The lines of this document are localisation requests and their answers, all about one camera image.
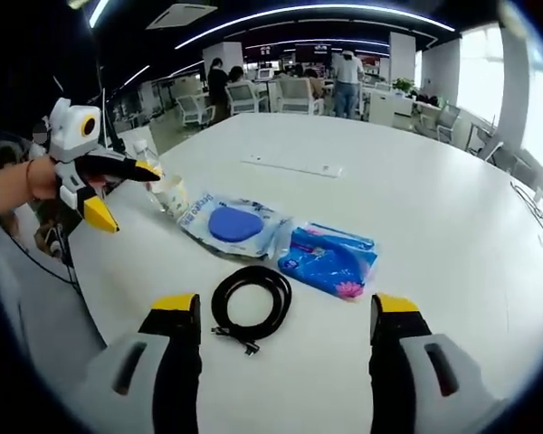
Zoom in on white power strip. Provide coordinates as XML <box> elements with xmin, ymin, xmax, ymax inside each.
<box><xmin>241</xmin><ymin>153</ymin><xmax>344</xmax><ymax>178</ymax></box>

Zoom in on clear plastic bottle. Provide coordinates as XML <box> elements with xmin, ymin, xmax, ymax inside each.
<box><xmin>133</xmin><ymin>139</ymin><xmax>173</xmax><ymax>216</ymax></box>

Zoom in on grey mesh office chair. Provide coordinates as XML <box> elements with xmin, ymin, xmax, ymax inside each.
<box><xmin>0</xmin><ymin>221</ymin><xmax>108</xmax><ymax>394</ymax></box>

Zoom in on long ceiling light strip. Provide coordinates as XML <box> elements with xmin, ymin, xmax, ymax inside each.
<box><xmin>176</xmin><ymin>4</ymin><xmax>456</xmax><ymax>50</ymax></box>

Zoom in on white table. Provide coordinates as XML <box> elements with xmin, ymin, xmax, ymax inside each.
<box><xmin>65</xmin><ymin>112</ymin><xmax>543</xmax><ymax>434</ymax></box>

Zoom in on ceiling air conditioner unit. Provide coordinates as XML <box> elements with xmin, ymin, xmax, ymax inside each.
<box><xmin>145</xmin><ymin>3</ymin><xmax>219</xmax><ymax>31</ymax></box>

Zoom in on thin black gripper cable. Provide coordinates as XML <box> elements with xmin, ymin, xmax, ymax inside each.
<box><xmin>0</xmin><ymin>198</ymin><xmax>81</xmax><ymax>287</ymax></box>

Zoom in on blue floral packet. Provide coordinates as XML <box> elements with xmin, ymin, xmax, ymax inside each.
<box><xmin>276</xmin><ymin>222</ymin><xmax>377</xmax><ymax>302</ymax></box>

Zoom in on thin black wires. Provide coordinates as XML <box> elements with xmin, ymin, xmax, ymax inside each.
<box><xmin>510</xmin><ymin>180</ymin><xmax>543</xmax><ymax>239</ymax></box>

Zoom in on white office chair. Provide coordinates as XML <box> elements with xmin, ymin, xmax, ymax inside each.
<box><xmin>224</xmin><ymin>82</ymin><xmax>268</xmax><ymax>114</ymax></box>
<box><xmin>278</xmin><ymin>77</ymin><xmax>325</xmax><ymax>115</ymax></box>
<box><xmin>176</xmin><ymin>93</ymin><xmax>214</xmax><ymax>127</ymax></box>

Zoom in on printed paper cup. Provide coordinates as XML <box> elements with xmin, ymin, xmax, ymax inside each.
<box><xmin>156</xmin><ymin>175</ymin><xmax>190</xmax><ymax>219</ymax></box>

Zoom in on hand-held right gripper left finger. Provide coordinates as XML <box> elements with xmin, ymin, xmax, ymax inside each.
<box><xmin>79</xmin><ymin>292</ymin><xmax>204</xmax><ymax>434</ymax></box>

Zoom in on black stand pole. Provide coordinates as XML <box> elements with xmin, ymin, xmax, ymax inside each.
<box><xmin>99</xmin><ymin>88</ymin><xmax>128</xmax><ymax>154</ymax></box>

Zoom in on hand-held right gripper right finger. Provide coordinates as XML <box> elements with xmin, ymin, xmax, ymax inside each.
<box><xmin>368</xmin><ymin>292</ymin><xmax>511</xmax><ymax>434</ymax></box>

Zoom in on person's left hand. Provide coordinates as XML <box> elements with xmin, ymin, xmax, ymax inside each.
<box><xmin>28</xmin><ymin>155</ymin><xmax>62</xmax><ymax>201</ymax></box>

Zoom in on blue pad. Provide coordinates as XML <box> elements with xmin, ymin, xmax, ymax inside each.
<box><xmin>176</xmin><ymin>192</ymin><xmax>295</xmax><ymax>262</ymax></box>

